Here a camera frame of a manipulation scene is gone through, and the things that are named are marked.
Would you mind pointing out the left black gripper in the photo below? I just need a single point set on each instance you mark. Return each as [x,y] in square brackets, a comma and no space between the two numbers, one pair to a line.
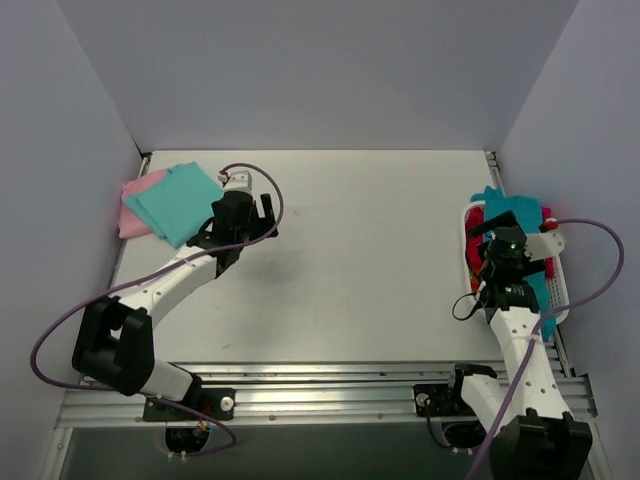
[255,220]

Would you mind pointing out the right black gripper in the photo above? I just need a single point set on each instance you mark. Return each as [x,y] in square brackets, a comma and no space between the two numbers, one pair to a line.
[498,222]

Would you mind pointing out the mint green t-shirt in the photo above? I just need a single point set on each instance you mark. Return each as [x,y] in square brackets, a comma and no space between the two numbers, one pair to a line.
[180,203]

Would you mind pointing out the teal blue t-shirt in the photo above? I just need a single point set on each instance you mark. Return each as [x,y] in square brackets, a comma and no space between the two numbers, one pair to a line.
[529,214]

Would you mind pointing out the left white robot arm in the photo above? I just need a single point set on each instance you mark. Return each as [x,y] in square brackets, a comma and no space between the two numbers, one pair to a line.
[115,344]

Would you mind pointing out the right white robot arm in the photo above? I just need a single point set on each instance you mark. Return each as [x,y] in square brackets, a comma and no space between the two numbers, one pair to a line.
[531,432]

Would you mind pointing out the white laundry basket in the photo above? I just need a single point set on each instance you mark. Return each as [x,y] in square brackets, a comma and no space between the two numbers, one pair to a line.
[555,295]

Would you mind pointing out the folded pink t-shirt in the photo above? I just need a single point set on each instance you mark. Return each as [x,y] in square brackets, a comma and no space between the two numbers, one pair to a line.
[133,220]

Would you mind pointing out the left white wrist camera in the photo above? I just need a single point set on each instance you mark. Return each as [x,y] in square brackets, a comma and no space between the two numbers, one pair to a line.
[237,181]

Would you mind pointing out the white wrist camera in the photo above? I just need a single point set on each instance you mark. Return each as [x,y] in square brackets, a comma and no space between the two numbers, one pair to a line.
[237,181]
[548,242]

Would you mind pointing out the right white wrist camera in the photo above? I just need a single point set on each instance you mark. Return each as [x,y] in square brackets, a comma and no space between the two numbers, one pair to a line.
[548,242]

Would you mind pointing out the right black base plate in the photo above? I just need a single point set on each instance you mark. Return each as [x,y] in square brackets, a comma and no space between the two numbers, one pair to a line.
[440,400]

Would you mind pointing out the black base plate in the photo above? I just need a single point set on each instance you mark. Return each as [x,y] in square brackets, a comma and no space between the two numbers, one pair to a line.
[440,400]
[218,403]

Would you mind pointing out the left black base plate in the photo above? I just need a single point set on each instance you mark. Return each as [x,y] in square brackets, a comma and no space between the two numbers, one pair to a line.
[218,403]

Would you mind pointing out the aluminium rail frame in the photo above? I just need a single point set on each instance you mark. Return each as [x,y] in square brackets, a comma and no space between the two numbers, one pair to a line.
[338,319]

